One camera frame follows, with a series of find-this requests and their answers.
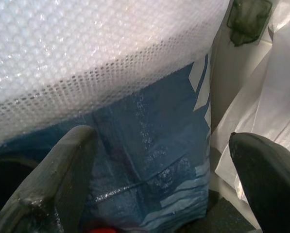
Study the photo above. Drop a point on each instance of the blue printed plastic bag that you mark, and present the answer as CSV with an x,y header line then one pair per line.
x,y
159,155

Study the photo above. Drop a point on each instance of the dark green mesh pouch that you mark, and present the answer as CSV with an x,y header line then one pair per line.
x,y
248,20

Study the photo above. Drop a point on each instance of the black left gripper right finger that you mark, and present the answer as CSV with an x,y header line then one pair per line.
x,y
266,179

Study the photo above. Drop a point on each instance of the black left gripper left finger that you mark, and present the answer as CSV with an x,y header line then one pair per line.
x,y
50,179

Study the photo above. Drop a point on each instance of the white bubble wrap sheet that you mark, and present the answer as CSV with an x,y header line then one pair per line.
x,y
81,58

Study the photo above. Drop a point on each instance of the white woven plastic sack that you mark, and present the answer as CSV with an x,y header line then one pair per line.
x,y
268,97

